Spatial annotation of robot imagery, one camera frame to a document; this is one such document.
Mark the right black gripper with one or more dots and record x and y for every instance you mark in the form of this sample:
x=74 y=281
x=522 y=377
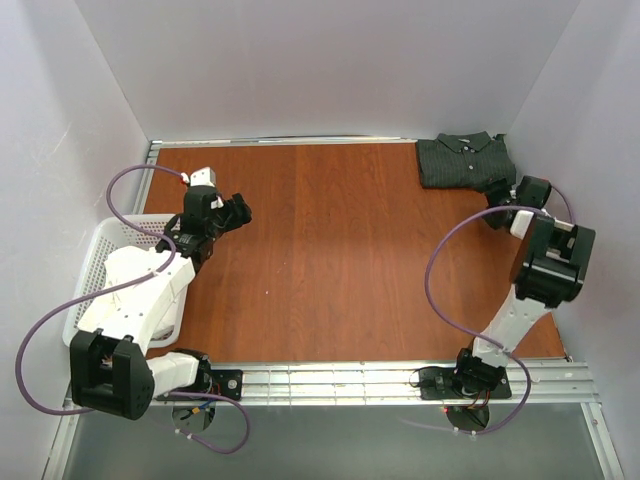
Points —
x=500 y=192

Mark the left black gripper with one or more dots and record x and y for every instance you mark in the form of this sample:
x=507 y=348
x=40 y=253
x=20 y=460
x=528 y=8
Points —
x=231 y=211

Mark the dark pinstriped long sleeve shirt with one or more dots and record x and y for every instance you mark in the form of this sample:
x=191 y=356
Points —
x=469 y=161

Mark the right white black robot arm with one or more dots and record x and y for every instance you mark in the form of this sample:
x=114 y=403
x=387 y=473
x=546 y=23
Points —
x=549 y=269

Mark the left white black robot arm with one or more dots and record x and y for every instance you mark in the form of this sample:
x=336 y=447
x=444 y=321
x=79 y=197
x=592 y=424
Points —
x=109 y=368

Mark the white shirt in basket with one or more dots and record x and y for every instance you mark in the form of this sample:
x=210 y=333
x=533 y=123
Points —
x=139 y=308

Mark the white plastic laundry basket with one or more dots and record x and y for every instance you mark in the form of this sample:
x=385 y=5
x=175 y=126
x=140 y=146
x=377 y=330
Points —
x=110 y=235

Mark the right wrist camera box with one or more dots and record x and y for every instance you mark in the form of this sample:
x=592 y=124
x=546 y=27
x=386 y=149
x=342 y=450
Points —
x=533 y=192

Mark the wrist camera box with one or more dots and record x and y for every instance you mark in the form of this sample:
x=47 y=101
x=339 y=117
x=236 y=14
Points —
x=202 y=196
x=533 y=192

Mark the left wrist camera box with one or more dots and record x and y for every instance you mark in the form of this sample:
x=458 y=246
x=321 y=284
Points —
x=202 y=196

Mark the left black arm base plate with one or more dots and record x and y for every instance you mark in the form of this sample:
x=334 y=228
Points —
x=226 y=382

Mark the aluminium front frame rail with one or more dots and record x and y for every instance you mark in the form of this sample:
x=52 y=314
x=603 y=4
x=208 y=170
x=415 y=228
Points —
x=352 y=420

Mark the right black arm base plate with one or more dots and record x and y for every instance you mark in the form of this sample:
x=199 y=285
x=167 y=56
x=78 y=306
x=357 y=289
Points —
x=444 y=383

